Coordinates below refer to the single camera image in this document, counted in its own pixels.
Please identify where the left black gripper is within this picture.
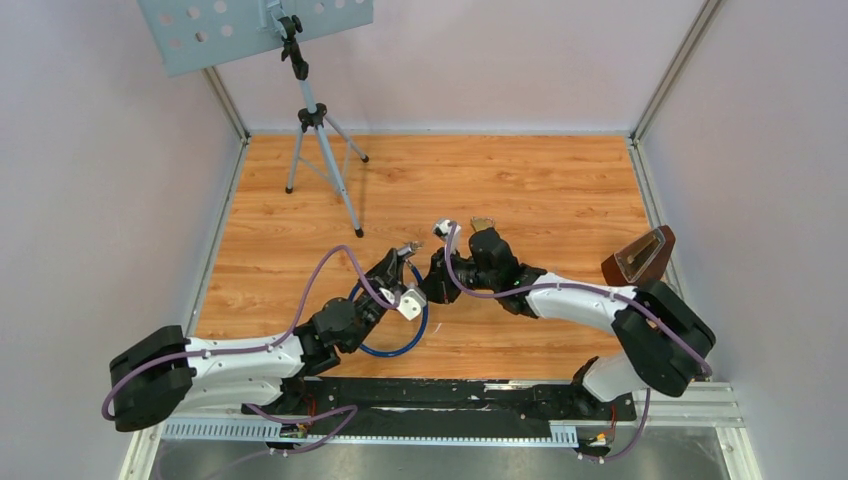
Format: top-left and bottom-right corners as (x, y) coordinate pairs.
(345, 254), (406, 354)

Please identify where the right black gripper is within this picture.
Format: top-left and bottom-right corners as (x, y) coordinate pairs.
(416, 246), (498, 305)

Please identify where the blue cable lock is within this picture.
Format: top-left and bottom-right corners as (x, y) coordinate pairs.
(348, 243), (429, 358)

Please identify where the brass padlock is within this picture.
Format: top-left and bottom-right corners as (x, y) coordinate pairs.
(470, 216), (496, 233)

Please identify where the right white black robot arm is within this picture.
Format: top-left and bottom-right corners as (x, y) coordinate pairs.
(420, 219), (716, 418)

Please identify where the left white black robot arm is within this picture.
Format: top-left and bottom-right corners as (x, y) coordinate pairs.
(101, 242), (426, 432)

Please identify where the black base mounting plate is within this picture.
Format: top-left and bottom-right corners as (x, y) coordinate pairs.
(261, 377), (637, 438)

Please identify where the brown wooden metronome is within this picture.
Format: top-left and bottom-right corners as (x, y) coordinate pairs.
(601, 225), (676, 286)

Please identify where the blue music stand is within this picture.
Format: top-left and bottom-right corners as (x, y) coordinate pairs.
(138, 0), (374, 237)

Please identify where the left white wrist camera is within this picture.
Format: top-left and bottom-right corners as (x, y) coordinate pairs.
(379, 283), (427, 321)

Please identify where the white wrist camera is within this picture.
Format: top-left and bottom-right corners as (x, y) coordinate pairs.
(379, 283), (427, 321)
(432, 218), (461, 253)

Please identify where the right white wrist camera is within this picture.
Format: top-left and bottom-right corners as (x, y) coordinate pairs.
(432, 218), (461, 253)

